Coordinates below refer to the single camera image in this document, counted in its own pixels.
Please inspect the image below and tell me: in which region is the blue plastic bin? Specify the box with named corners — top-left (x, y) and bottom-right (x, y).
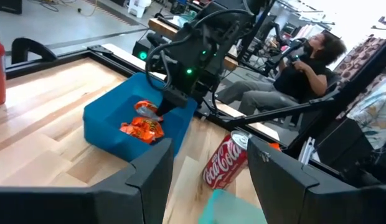
top-left (83, 72), bottom-right (199, 162)

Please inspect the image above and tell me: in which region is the silver aluminium bracket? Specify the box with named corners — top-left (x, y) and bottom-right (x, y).
top-left (297, 136), bottom-right (317, 166)

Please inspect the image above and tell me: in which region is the black clamp hook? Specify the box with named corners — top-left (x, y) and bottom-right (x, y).
top-left (11, 37), bottom-right (59, 65)

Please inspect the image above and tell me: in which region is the black aluminium table frame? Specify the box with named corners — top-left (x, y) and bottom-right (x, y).
top-left (4, 0), bottom-right (386, 187)

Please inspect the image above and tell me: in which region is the red Coca-Cola can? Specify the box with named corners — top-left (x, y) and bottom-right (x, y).
top-left (202, 129), bottom-right (253, 190)

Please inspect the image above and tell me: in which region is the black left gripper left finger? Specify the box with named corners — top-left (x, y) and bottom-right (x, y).
top-left (0, 138), bottom-right (175, 224)

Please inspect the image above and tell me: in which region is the white plastic bin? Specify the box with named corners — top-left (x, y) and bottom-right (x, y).
top-left (127, 0), bottom-right (153, 19)

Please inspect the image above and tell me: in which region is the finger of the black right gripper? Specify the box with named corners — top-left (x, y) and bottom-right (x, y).
top-left (157, 88), bottom-right (189, 118)

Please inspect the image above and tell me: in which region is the green plastic bin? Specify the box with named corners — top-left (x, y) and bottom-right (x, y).
top-left (197, 189), bottom-right (268, 224)

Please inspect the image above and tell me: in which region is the brown dotted cloth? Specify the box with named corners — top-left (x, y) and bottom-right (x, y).
top-left (334, 35), bottom-right (386, 82)

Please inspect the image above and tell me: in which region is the person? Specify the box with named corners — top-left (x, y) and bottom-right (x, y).
top-left (216, 30), bottom-right (348, 116)

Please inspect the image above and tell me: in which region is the black box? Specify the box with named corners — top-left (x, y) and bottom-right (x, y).
top-left (0, 0), bottom-right (23, 15)

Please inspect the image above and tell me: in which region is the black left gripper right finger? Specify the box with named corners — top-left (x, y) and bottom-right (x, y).
top-left (247, 136), bottom-right (386, 224)

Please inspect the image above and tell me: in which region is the teal floral cloth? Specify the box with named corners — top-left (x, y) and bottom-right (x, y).
top-left (347, 73), bottom-right (386, 150)

